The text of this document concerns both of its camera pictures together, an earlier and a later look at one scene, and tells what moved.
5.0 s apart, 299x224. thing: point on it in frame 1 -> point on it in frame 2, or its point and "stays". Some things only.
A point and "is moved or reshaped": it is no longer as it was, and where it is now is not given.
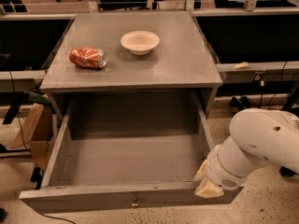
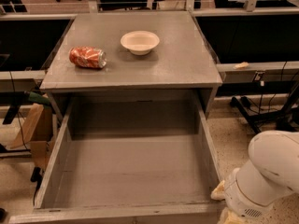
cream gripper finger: x=208 y=190 -> x=228 y=217
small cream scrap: x=244 y=64 stays
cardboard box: x=35 y=132 stays
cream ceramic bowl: x=140 y=42 stays
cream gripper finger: x=200 y=172 -> x=219 y=192
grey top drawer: x=126 y=150 is moved or reshaped
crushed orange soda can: x=88 y=56 stays
